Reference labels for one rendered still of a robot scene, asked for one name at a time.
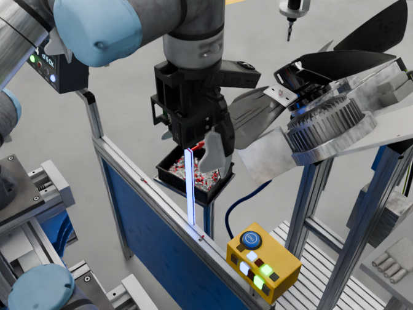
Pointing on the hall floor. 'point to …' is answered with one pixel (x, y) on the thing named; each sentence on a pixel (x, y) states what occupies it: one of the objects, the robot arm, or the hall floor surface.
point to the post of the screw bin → (209, 221)
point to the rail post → (114, 206)
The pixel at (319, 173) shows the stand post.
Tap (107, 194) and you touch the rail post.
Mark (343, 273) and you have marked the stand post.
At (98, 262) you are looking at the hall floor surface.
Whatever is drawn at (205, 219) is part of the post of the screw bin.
